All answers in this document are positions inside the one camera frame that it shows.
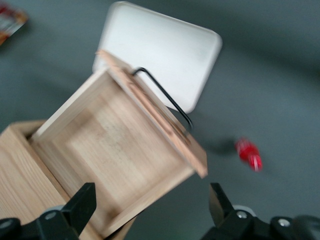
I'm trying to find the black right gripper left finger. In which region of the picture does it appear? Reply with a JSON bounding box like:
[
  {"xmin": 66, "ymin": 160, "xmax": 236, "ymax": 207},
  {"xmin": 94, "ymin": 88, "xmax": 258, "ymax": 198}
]
[{"xmin": 36, "ymin": 182, "xmax": 97, "ymax": 240}]

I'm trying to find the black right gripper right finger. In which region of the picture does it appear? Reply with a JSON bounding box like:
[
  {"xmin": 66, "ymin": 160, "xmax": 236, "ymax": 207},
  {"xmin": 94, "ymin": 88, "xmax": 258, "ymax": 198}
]
[{"xmin": 202, "ymin": 182, "xmax": 256, "ymax": 240}]

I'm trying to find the wooden drawer cabinet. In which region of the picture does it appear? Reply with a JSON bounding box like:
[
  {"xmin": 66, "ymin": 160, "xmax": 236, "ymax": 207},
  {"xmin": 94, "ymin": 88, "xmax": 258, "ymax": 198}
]
[
  {"xmin": 30, "ymin": 49, "xmax": 209, "ymax": 235},
  {"xmin": 0, "ymin": 119, "xmax": 137, "ymax": 240}
]

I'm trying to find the black metal drawer handle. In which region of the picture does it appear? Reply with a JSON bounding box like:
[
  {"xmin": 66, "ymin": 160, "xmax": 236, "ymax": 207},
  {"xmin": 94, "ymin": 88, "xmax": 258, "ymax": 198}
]
[{"xmin": 130, "ymin": 66, "xmax": 194, "ymax": 134}]

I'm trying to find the red plastic bottle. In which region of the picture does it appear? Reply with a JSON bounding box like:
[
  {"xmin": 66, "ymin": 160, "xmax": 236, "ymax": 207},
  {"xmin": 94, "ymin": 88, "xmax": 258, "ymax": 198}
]
[{"xmin": 234, "ymin": 136, "xmax": 264, "ymax": 172}]

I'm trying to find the white rectangular plastic tray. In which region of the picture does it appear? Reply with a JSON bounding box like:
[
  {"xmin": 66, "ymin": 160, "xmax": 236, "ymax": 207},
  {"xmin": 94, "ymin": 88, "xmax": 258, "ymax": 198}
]
[{"xmin": 91, "ymin": 0, "xmax": 224, "ymax": 115}]

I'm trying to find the red printed snack packet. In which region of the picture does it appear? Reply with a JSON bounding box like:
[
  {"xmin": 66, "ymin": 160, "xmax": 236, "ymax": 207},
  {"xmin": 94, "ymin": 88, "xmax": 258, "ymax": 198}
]
[{"xmin": 0, "ymin": 4, "xmax": 29, "ymax": 46}]

